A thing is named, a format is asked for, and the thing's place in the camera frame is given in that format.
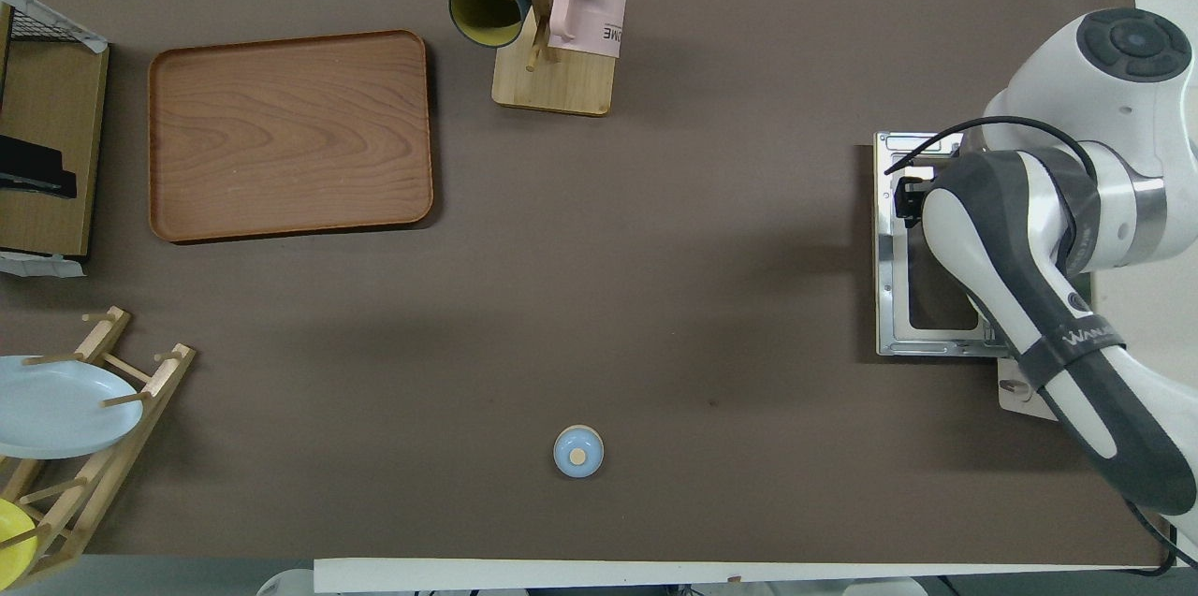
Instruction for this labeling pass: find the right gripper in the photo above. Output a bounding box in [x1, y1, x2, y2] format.
[895, 171, 941, 229]

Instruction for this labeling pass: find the wooden two-tier shelf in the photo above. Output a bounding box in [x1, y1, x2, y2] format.
[0, 2, 110, 260]

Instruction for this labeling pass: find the light blue plate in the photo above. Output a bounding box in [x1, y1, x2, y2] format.
[0, 355, 145, 460]

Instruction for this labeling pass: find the wooden dish rack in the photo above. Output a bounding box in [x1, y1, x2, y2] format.
[0, 306, 197, 589]

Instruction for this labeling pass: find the brown wooden tray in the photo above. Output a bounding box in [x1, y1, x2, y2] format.
[147, 29, 436, 246]

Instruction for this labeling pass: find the brown table mat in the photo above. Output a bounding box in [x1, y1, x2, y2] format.
[0, 0, 1171, 569]

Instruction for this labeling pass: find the yellow plate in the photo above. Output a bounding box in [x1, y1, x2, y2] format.
[0, 498, 40, 583]

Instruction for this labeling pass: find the pink mug with lettering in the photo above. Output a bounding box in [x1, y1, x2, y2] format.
[548, 0, 630, 60]

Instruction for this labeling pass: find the wooden mug tree stand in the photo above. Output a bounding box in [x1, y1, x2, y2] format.
[447, 0, 630, 118]

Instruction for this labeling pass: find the small blue lid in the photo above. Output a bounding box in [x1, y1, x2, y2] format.
[552, 425, 606, 480]

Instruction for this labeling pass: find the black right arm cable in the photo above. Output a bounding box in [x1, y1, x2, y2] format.
[884, 115, 1102, 195]

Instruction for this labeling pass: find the black oven power cable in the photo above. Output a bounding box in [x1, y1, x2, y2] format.
[1128, 521, 1182, 576]

